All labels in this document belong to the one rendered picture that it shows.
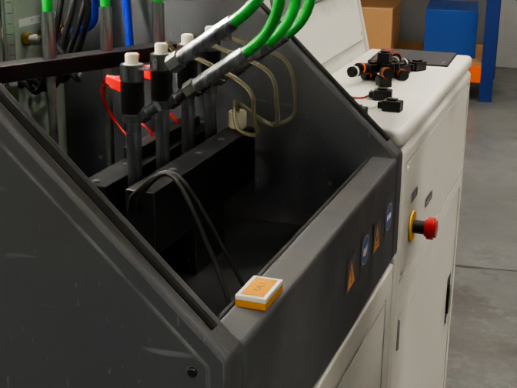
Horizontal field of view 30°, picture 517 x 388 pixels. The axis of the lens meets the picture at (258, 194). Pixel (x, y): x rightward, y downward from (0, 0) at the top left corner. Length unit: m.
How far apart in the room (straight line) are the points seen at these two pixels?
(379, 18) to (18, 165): 5.74
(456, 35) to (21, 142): 5.77
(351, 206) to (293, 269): 0.22
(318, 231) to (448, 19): 5.43
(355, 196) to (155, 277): 0.46
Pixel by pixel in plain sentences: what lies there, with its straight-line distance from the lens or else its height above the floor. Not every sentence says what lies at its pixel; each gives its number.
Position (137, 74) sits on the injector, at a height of 1.11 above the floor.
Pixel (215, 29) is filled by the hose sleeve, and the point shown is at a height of 1.17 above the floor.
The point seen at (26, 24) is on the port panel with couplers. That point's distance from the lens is 1.46.
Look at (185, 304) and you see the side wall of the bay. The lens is 0.80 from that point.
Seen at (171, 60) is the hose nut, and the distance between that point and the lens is 1.11.
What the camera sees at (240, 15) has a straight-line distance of 1.07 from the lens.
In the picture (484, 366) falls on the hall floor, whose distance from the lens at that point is 2.90.
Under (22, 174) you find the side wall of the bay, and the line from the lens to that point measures 0.82.
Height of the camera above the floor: 1.32
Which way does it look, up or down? 18 degrees down
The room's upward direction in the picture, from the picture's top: 1 degrees clockwise
